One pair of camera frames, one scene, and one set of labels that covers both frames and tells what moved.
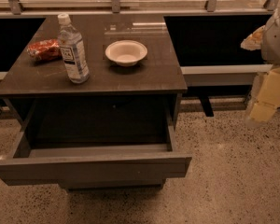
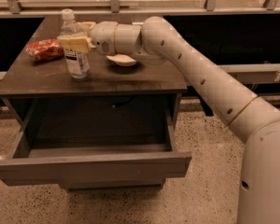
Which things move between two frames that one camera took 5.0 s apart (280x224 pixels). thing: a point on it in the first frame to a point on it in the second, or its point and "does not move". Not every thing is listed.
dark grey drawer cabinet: (113, 132) does not move
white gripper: (277, 44) to (103, 37)
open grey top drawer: (101, 144) does not move
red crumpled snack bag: (45, 50) does not move
